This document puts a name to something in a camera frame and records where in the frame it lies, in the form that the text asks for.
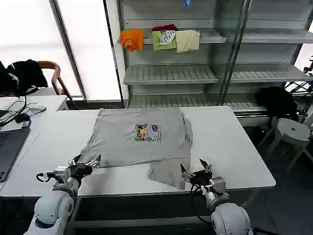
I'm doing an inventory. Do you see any white round stool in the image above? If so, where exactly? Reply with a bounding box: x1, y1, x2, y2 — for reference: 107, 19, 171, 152
265, 117, 311, 172

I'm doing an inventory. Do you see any dark grey laptop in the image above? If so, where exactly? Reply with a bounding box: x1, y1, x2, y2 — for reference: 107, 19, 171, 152
0, 127, 31, 182

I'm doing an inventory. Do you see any white computer mouse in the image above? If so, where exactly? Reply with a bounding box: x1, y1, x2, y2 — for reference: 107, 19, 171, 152
30, 104, 47, 114

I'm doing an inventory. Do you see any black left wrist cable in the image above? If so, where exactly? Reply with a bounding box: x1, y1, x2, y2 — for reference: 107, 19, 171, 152
36, 172, 56, 183

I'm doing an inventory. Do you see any grey window frame post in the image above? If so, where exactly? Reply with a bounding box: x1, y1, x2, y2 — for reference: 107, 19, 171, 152
48, 0, 89, 101

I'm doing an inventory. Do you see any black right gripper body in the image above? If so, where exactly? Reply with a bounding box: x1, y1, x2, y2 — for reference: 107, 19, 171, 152
189, 170, 214, 187

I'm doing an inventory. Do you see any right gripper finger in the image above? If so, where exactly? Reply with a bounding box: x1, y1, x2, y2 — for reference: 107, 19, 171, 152
199, 159, 213, 173
180, 164, 195, 182

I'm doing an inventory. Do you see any black desk cable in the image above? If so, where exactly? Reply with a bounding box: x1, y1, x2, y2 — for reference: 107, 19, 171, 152
0, 95, 37, 127

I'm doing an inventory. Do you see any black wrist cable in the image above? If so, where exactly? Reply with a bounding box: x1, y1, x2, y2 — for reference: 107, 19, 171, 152
190, 182, 214, 222
36, 172, 56, 183

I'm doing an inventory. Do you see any brown wooden chair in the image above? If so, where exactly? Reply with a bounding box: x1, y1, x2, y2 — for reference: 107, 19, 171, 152
36, 60, 79, 110

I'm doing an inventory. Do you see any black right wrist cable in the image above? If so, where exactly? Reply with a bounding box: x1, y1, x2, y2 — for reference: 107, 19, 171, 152
190, 182, 214, 222

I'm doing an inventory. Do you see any grey metal shelf with clothes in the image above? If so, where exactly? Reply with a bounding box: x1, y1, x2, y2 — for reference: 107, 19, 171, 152
104, 0, 313, 118

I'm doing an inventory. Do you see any black power adapter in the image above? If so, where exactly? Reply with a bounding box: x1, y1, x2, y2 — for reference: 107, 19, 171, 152
15, 113, 30, 123

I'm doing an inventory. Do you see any grey printed t-shirt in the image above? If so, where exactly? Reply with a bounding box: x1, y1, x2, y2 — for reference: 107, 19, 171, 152
78, 107, 194, 190

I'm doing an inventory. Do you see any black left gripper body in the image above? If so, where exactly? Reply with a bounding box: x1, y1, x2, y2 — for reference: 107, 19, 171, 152
69, 163, 93, 178

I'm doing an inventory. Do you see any black jacket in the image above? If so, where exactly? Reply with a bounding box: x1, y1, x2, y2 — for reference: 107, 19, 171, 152
0, 59, 49, 97

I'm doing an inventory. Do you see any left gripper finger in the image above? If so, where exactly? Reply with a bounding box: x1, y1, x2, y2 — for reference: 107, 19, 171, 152
67, 154, 83, 167
85, 154, 102, 171

